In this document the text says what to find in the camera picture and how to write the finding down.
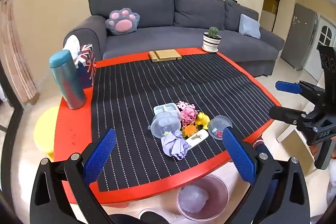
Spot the white tissue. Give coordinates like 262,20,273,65
63,35,80,59

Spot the light blue cushion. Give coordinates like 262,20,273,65
238,14,261,39

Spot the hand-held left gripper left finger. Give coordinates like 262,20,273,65
30,128,124,224

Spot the white compartment tray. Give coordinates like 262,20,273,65
154,102,181,119

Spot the clear pink waste bin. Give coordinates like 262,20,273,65
176,175,229,220

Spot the pink curtain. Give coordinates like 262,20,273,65
0,0,40,106

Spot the wooden phone stand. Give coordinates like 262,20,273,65
148,49,182,63

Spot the flag-print tissue box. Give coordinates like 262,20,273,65
75,44,97,88

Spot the black pole stand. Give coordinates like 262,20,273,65
272,0,283,31

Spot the paw-shaped grey pink cushion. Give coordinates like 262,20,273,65
105,9,140,36

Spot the pink figure toy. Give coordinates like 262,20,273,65
176,101,195,110

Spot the white wrapper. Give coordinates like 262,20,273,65
185,130,209,149

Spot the white door with arched window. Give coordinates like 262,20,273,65
314,15,336,83

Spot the purple paper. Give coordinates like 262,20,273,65
161,131,190,161

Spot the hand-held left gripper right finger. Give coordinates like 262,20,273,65
223,126,311,224

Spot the clear plastic dome cup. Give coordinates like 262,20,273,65
151,112,182,139
209,115,234,139

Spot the black shoe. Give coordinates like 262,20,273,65
139,210,164,224

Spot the person's left leg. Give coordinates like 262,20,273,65
106,214,143,224

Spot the pink paper flower ball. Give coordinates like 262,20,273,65
181,107,198,126

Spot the cactus in striped white pot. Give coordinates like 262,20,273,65
203,27,222,51

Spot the black striped table mat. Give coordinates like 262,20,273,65
91,52,275,192

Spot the crumpled lilac plastic bag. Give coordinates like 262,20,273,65
181,185,210,214

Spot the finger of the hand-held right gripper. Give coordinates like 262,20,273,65
269,106,314,126
275,80,326,106

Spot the red table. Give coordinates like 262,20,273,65
54,47,282,205

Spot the yellow duck toy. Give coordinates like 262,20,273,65
195,112,210,130

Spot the teal thermos bottle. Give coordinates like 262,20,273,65
49,50,87,110

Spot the dark grey sofa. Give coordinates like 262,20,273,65
63,0,285,77

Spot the orange bear-shaped plastic piece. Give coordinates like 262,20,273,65
181,123,199,138

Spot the yellow stool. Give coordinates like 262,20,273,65
34,106,61,161

